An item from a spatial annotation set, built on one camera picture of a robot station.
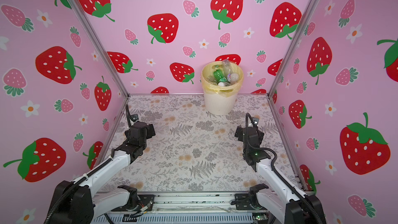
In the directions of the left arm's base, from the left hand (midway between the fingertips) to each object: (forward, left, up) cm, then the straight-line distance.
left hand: (142, 126), depth 86 cm
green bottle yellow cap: (+34, -45, +8) cm, 57 cm away
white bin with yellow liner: (+18, -45, +2) cm, 49 cm away
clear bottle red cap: (+31, -54, +10) cm, 63 cm away
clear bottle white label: (+20, -46, +14) cm, 52 cm away
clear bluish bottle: (+40, -49, +13) cm, 65 cm away
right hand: (-1, -59, +1) cm, 59 cm away
